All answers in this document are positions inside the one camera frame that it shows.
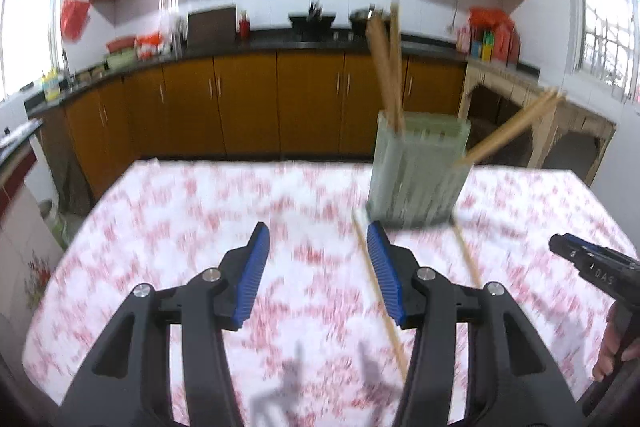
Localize black kitchen countertop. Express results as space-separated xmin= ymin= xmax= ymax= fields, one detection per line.
xmin=25 ymin=33 xmax=542 ymax=108

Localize white floral appliance cover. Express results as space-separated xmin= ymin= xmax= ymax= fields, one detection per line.
xmin=0 ymin=151 xmax=67 ymax=324

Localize black wok with handle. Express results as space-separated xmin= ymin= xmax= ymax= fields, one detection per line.
xmin=288 ymin=1 xmax=335 ymax=34

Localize red basket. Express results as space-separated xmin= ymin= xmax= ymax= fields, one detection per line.
xmin=105 ymin=36 xmax=137 ymax=56

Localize orange plastic bag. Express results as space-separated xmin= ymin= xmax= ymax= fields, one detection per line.
xmin=136 ymin=34 xmax=167 ymax=58

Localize dark cutting board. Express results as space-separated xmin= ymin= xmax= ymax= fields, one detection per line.
xmin=187 ymin=7 xmax=237 ymax=48

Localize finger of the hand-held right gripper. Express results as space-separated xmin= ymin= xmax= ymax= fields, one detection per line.
xmin=548 ymin=233 xmax=585 ymax=275

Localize person's right hand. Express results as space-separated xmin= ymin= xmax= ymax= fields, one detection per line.
xmin=592 ymin=304 xmax=626 ymax=383

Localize wooden side table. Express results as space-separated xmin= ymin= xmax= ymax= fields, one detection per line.
xmin=457 ymin=57 xmax=617 ymax=184

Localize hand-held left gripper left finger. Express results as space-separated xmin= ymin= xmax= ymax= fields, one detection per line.
xmin=60 ymin=221 xmax=271 ymax=427

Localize brown lower kitchen cabinets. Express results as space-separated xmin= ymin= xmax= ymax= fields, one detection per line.
xmin=25 ymin=52 xmax=468 ymax=204

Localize green basin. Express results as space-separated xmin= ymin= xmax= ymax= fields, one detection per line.
xmin=105 ymin=49 xmax=139 ymax=70

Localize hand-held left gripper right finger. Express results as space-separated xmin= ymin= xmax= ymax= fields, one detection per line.
xmin=366 ymin=219 xmax=586 ymax=427

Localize red packages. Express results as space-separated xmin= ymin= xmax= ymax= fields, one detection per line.
xmin=467 ymin=7 xmax=522 ymax=64

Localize window with grille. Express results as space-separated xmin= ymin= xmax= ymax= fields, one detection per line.
xmin=561 ymin=0 xmax=640 ymax=102

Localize yellow detergent bottle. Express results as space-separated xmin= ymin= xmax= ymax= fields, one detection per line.
xmin=42 ymin=72 xmax=61 ymax=101

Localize black wok with lid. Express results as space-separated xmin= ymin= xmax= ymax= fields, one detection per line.
xmin=349 ymin=7 xmax=375 ymax=30

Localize bright kitchen window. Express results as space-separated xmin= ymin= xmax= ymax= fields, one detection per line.
xmin=0 ymin=0 xmax=67 ymax=104

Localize red floral tablecloth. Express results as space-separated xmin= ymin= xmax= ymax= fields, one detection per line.
xmin=22 ymin=159 xmax=640 ymax=427

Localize red plastic bag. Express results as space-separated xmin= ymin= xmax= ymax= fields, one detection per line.
xmin=60 ymin=0 xmax=91 ymax=42

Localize green perforated chopstick holder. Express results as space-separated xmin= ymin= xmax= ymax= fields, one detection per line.
xmin=366 ymin=109 xmax=472 ymax=228

